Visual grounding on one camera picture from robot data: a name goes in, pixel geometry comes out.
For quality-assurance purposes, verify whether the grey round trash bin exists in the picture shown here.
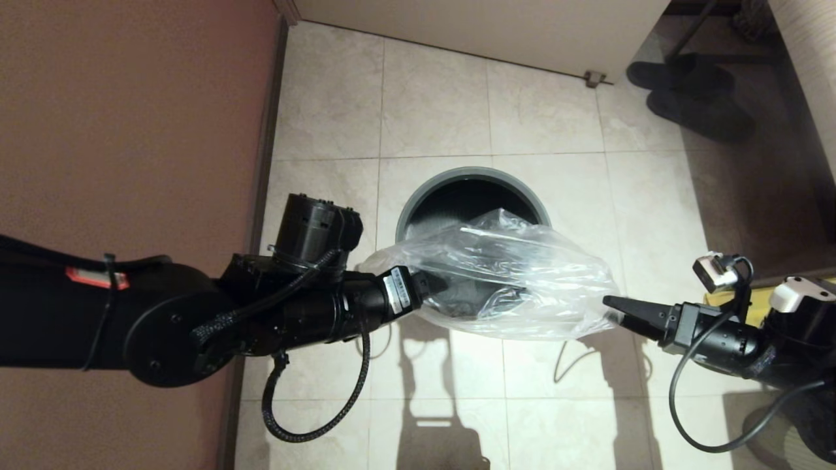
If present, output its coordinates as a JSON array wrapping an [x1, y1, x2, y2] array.
[[395, 166, 553, 332]]

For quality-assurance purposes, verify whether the clear plastic trash bag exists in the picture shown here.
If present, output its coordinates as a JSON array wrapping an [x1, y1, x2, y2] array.
[[356, 208, 620, 341]]

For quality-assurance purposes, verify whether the yellow bag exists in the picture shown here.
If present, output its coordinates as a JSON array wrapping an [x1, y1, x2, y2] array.
[[704, 277, 836, 311]]

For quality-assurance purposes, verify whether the metal floor threshold strip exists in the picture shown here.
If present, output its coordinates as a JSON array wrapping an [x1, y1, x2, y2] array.
[[745, 264, 836, 288]]

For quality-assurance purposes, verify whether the black slipper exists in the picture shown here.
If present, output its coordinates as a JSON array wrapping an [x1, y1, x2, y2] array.
[[626, 55, 735, 95], [645, 91, 756, 144]]

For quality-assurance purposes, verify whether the white door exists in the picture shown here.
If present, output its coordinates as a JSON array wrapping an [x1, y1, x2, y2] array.
[[297, 0, 672, 86]]

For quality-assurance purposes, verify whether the dark furniture leg pole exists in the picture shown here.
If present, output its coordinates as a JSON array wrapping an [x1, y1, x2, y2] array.
[[663, 0, 719, 63]]

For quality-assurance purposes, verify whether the beige striped upholstered furniture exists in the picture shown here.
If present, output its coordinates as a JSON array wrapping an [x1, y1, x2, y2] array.
[[767, 0, 836, 185]]

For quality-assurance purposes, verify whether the gray fuzzy bundle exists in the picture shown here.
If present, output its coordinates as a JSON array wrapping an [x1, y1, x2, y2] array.
[[730, 0, 778, 45]]

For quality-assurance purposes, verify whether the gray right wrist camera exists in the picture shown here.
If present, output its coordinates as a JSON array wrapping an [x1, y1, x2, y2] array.
[[692, 252, 742, 293]]

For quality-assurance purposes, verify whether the grey trash bin rim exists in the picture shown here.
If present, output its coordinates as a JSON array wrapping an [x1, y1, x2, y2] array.
[[395, 166, 554, 334]]

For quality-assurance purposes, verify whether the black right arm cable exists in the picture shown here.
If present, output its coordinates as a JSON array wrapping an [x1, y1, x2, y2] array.
[[668, 256, 836, 453]]

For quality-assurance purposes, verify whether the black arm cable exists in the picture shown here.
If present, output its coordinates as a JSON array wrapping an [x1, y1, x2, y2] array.
[[668, 256, 836, 453], [261, 317, 372, 443]]

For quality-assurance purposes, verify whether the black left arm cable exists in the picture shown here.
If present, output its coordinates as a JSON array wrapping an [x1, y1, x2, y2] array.
[[261, 317, 372, 443]]

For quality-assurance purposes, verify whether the dark wall baseboard strip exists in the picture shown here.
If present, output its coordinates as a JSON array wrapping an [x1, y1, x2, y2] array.
[[217, 20, 292, 470]]

